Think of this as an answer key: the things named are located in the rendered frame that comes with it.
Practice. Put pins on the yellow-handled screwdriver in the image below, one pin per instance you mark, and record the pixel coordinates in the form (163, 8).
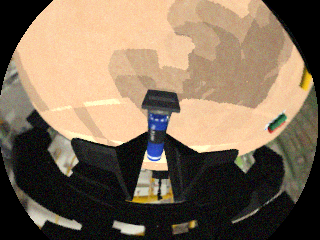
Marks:
(305, 79)

